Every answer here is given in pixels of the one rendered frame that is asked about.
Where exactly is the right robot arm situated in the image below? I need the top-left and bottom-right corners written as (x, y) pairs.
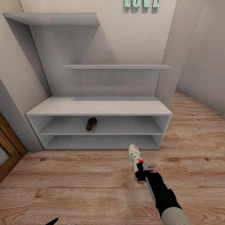
top-left (135, 162), bottom-right (192, 225)

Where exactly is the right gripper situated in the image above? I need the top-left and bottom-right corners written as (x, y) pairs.
top-left (135, 170), bottom-right (152, 181)

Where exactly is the gym shoe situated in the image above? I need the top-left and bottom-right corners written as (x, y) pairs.
top-left (128, 144), bottom-right (145, 184)

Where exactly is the sandal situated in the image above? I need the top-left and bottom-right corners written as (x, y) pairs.
top-left (86, 117), bottom-right (97, 131)

